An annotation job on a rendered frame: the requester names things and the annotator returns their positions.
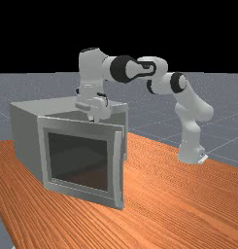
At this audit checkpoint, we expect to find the grey microwave door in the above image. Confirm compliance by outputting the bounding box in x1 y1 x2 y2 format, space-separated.
37 116 125 211

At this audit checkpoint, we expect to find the grey microwave oven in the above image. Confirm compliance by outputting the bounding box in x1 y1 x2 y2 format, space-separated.
9 96 130 188

